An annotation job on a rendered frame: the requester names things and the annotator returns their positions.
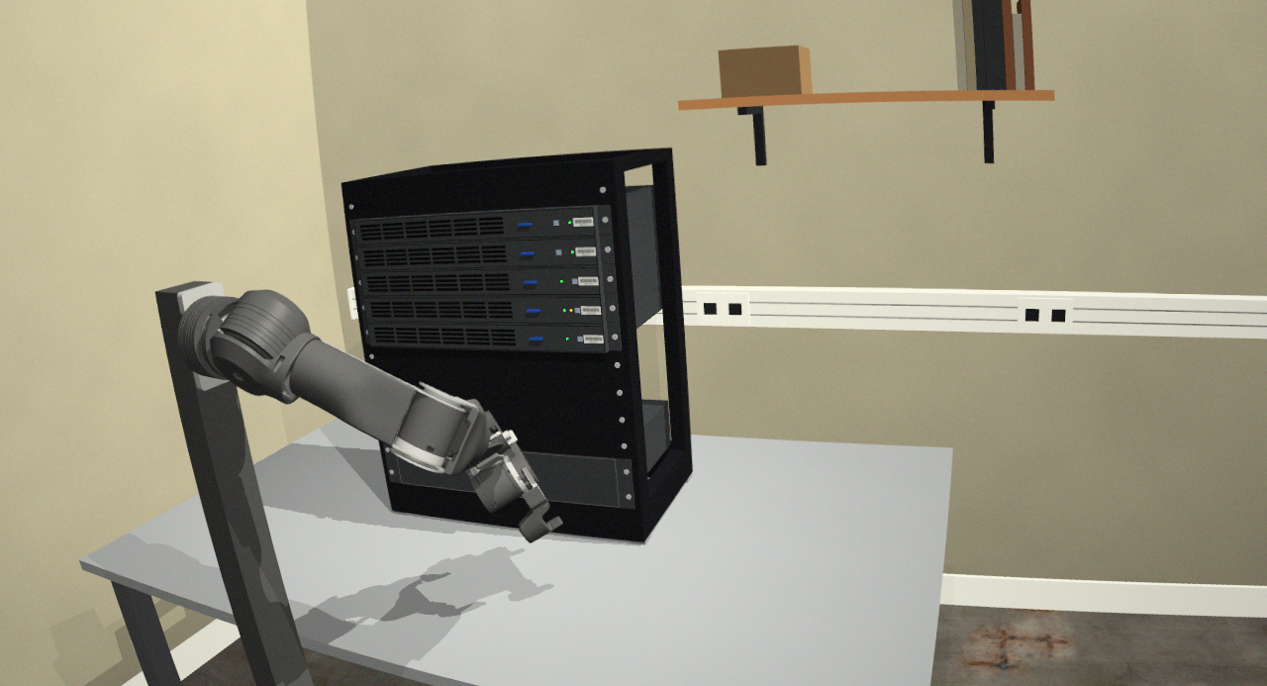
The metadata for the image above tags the black server rack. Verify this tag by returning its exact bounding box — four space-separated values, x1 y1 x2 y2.
341 147 693 545

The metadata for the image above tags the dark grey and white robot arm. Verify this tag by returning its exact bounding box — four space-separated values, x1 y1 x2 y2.
177 282 518 476

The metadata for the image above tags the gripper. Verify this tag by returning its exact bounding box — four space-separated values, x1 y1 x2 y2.
464 443 563 543

